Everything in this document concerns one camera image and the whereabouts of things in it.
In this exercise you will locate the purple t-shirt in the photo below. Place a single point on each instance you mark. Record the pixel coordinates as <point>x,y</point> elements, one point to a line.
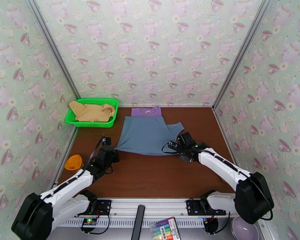
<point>146,111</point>

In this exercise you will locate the purple bowl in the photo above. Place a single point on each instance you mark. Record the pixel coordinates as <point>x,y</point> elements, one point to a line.
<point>242,231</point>

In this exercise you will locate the aluminium upright post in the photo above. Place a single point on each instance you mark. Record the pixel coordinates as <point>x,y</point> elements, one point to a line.
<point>52,46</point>
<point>242,51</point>

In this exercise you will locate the black camera post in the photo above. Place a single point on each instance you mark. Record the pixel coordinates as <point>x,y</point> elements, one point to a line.
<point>138,221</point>

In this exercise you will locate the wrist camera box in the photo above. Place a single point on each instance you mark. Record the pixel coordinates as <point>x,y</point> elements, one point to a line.
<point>187,138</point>
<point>106,141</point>

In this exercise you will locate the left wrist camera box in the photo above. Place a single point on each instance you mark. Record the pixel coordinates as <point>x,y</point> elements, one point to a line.
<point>106,141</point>

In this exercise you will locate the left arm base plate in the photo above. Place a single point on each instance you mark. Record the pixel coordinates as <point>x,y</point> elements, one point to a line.
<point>103,206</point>

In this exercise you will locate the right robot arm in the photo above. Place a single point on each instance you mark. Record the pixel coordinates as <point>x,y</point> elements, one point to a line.
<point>227,166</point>

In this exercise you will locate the blue ribbed top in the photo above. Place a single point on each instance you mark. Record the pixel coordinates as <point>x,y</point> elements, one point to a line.
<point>145,136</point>

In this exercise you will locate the aluminium frame rail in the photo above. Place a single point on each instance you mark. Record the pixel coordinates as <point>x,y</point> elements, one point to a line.
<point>150,205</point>

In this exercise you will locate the tan garment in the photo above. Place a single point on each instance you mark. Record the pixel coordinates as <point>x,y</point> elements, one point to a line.
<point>92,113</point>

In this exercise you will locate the small circuit board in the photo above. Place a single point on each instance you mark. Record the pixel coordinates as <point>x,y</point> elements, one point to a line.
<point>89,222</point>

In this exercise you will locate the green plastic basket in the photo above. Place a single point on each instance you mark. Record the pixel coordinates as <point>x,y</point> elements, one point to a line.
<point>90,124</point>

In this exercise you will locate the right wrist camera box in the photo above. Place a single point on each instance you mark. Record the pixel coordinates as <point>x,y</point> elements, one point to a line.
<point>187,138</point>

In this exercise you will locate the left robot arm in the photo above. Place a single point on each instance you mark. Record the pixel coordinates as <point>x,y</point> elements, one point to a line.
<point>65,186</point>

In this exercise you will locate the orange lidded can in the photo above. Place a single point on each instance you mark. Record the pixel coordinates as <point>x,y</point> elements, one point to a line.
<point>73,163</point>

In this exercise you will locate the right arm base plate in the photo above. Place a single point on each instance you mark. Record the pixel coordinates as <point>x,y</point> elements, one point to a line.
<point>193,206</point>

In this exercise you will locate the pack of coloured markers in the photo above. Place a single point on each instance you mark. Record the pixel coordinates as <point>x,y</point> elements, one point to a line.
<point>165,229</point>

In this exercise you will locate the perforated metal strip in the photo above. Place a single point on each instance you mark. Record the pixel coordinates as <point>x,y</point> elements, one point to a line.
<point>125,223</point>

